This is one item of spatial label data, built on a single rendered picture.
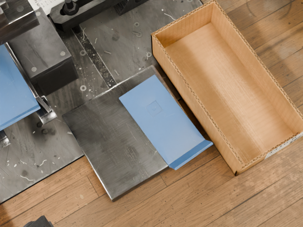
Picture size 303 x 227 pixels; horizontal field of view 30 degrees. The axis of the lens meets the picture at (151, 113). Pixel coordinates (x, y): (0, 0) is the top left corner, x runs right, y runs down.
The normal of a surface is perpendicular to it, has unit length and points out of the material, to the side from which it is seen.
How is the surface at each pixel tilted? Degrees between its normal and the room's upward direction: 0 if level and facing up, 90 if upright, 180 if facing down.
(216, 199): 0
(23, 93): 0
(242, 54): 90
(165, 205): 0
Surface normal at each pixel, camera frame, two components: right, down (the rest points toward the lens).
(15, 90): -0.03, -0.34
